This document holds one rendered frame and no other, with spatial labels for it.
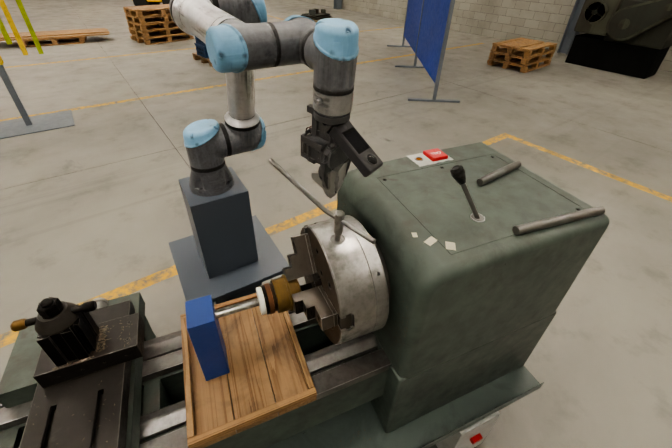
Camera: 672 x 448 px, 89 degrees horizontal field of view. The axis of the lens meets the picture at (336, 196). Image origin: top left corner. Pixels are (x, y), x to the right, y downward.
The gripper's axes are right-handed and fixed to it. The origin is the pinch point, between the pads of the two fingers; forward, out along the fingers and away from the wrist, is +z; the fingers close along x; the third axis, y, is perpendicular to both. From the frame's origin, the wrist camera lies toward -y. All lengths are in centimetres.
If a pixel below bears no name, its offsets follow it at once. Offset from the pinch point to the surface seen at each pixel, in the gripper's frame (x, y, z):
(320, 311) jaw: 13.5, -9.4, 21.7
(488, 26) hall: -1084, 326, 188
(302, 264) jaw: 7.3, 2.7, 20.7
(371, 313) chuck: 5.7, -18.4, 21.8
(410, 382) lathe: 0, -32, 49
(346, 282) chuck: 7.7, -11.6, 14.2
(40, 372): 61, 30, 33
